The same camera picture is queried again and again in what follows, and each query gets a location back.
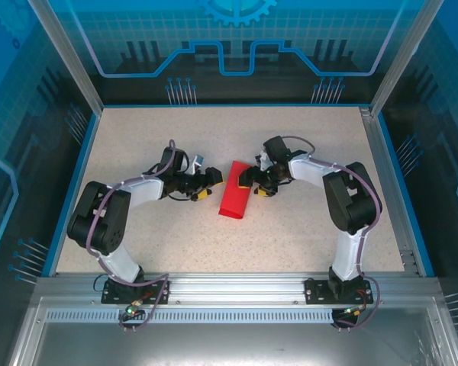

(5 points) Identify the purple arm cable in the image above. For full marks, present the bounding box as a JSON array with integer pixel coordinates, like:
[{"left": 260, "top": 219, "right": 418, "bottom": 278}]
[
  {"left": 280, "top": 135, "right": 382, "bottom": 332},
  {"left": 85, "top": 139, "right": 176, "bottom": 332}
]

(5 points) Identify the long aluminium mounting rail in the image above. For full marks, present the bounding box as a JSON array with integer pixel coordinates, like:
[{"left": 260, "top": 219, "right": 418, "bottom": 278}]
[{"left": 36, "top": 272, "right": 440, "bottom": 306}]

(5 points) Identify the red paper sheet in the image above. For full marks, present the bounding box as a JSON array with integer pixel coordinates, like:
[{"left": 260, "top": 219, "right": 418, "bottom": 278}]
[{"left": 217, "top": 159, "right": 253, "bottom": 221}]

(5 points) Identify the aluminium frame post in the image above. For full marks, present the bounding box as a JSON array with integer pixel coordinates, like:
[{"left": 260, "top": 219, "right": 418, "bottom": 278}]
[
  {"left": 369, "top": 0, "right": 435, "bottom": 115},
  {"left": 26, "top": 0, "right": 105, "bottom": 115}
]

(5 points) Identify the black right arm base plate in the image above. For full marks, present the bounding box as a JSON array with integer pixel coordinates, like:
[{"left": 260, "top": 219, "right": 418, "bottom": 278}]
[{"left": 304, "top": 277, "right": 371, "bottom": 305}]

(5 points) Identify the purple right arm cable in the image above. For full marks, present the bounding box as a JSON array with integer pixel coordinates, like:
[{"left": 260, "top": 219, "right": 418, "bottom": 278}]
[{"left": 280, "top": 135, "right": 382, "bottom": 332}]

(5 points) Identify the steel sheet metal tray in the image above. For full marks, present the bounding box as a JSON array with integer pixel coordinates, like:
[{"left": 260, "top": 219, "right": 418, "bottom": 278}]
[{"left": 7, "top": 297, "right": 458, "bottom": 366}]

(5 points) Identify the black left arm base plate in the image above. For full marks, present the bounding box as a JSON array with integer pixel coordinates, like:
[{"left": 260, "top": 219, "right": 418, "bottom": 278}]
[{"left": 101, "top": 278, "right": 172, "bottom": 305}]

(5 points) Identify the blue table edge strip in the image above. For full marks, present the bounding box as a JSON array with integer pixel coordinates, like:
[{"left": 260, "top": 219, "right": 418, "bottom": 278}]
[
  {"left": 40, "top": 110, "right": 102, "bottom": 278},
  {"left": 377, "top": 113, "right": 437, "bottom": 278}
]

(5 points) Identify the slotted grey cable duct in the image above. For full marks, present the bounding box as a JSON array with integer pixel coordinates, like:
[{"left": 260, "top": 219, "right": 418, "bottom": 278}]
[{"left": 45, "top": 309, "right": 337, "bottom": 325}]

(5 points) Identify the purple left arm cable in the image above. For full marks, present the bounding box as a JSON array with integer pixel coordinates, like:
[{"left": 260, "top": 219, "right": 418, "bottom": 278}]
[{"left": 85, "top": 139, "right": 176, "bottom": 332}]

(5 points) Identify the aluminium table side rail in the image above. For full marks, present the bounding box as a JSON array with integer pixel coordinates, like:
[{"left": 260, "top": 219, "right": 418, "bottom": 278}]
[{"left": 360, "top": 106, "right": 421, "bottom": 276}]

